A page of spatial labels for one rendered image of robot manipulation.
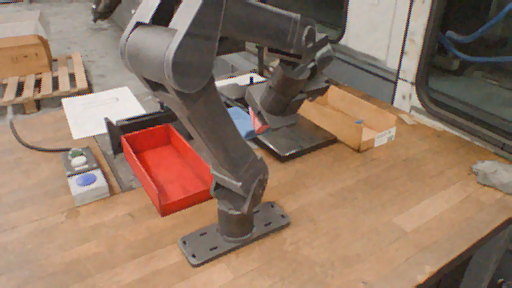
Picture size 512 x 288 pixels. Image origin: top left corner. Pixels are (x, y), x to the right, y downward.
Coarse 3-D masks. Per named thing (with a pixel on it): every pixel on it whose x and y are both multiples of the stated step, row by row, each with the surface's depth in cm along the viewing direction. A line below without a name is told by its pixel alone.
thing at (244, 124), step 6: (234, 108) 90; (234, 114) 87; (240, 114) 88; (246, 114) 88; (234, 120) 85; (240, 120) 85; (246, 120) 85; (240, 126) 83; (246, 126) 83; (252, 126) 83; (246, 132) 76; (252, 132) 77; (264, 132) 81; (246, 138) 78
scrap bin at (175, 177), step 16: (160, 128) 90; (128, 144) 87; (144, 144) 89; (160, 144) 91; (176, 144) 89; (128, 160) 85; (144, 160) 86; (160, 160) 86; (176, 160) 86; (192, 160) 82; (144, 176) 73; (160, 176) 81; (176, 176) 81; (192, 176) 81; (208, 176) 76; (160, 192) 76; (176, 192) 76; (192, 192) 76; (208, 192) 74; (160, 208) 69; (176, 208) 71
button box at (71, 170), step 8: (16, 136) 95; (24, 144) 92; (64, 152) 85; (88, 152) 85; (64, 160) 82; (88, 160) 82; (64, 168) 79; (72, 168) 79; (80, 168) 79; (88, 168) 79; (96, 168) 80; (72, 176) 78
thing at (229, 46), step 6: (222, 36) 89; (222, 42) 88; (228, 42) 89; (234, 42) 90; (240, 42) 91; (222, 48) 89; (228, 48) 90; (234, 48) 90; (240, 48) 91; (216, 54) 89; (222, 54) 89
